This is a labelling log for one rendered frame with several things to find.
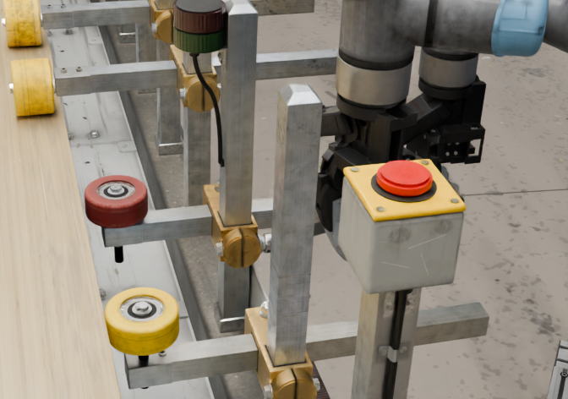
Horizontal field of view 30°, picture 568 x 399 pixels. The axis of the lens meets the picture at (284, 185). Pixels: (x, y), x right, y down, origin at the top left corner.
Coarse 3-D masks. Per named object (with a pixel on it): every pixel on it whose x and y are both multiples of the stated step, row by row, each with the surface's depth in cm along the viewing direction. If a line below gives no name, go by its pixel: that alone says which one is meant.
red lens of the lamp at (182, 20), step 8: (176, 0) 120; (176, 8) 118; (224, 8) 119; (176, 16) 118; (184, 16) 117; (192, 16) 117; (200, 16) 117; (208, 16) 117; (216, 16) 118; (224, 16) 119; (176, 24) 119; (184, 24) 118; (192, 24) 117; (200, 24) 117; (208, 24) 117; (216, 24) 118; (224, 24) 120; (200, 32) 118; (208, 32) 118
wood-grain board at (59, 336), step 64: (0, 0) 189; (0, 64) 165; (0, 128) 147; (64, 128) 148; (0, 192) 133; (64, 192) 133; (0, 256) 121; (64, 256) 121; (0, 320) 111; (64, 320) 111; (0, 384) 102; (64, 384) 103
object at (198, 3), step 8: (184, 0) 120; (192, 0) 120; (200, 0) 120; (208, 0) 120; (216, 0) 120; (184, 8) 117; (192, 8) 118; (200, 8) 118; (208, 8) 118; (216, 8) 118; (184, 32) 118; (192, 32) 118; (224, 48) 121; (192, 56) 122; (224, 56) 122; (224, 64) 122; (200, 72) 123; (200, 80) 124; (208, 88) 124; (216, 104) 126; (216, 112) 126; (216, 120) 127
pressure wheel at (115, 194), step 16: (112, 176) 136; (128, 176) 136; (96, 192) 132; (112, 192) 133; (128, 192) 133; (144, 192) 133; (96, 208) 131; (112, 208) 130; (128, 208) 131; (144, 208) 133; (96, 224) 132; (112, 224) 131; (128, 224) 132
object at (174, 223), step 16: (176, 208) 139; (192, 208) 139; (208, 208) 139; (256, 208) 140; (272, 208) 140; (144, 224) 135; (160, 224) 136; (176, 224) 137; (192, 224) 137; (208, 224) 138; (112, 240) 135; (128, 240) 136; (144, 240) 137; (160, 240) 137
